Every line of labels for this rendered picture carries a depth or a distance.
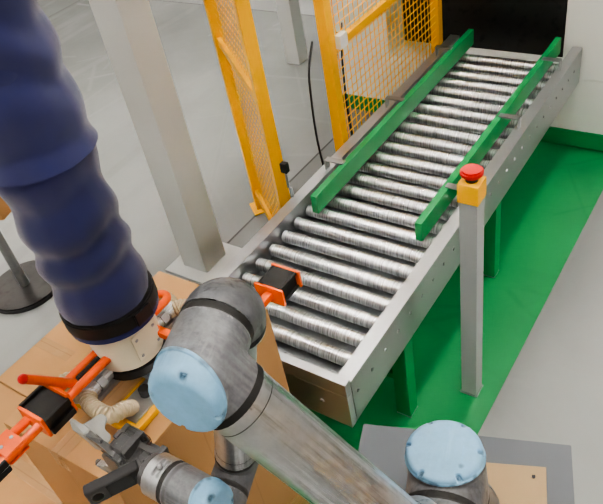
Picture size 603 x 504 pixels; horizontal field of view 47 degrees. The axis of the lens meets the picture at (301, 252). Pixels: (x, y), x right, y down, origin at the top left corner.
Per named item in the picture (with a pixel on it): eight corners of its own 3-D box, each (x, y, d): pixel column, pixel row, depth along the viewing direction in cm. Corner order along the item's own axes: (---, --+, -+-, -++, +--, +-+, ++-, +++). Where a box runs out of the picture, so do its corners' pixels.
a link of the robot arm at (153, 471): (163, 513, 135) (148, 486, 129) (146, 502, 137) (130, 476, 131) (192, 476, 140) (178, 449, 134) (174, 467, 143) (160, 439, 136)
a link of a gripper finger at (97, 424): (86, 402, 144) (119, 431, 144) (65, 424, 141) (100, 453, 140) (87, 398, 142) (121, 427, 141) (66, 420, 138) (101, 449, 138)
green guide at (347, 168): (455, 41, 377) (455, 26, 371) (474, 43, 372) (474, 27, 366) (297, 208, 284) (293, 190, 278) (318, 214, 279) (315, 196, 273)
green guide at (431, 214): (554, 52, 350) (555, 35, 345) (575, 54, 345) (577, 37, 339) (415, 240, 257) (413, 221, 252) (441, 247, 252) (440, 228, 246)
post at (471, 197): (467, 379, 273) (465, 171, 209) (483, 385, 270) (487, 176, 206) (460, 391, 269) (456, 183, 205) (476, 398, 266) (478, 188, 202)
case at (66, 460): (193, 357, 232) (159, 270, 206) (292, 398, 212) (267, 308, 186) (63, 505, 196) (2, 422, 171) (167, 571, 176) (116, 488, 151)
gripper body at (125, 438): (135, 441, 148) (176, 463, 142) (107, 473, 143) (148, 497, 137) (123, 420, 144) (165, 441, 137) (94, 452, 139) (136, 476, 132)
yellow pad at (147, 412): (195, 328, 185) (190, 315, 181) (224, 340, 180) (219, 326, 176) (106, 423, 165) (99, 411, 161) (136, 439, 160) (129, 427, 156)
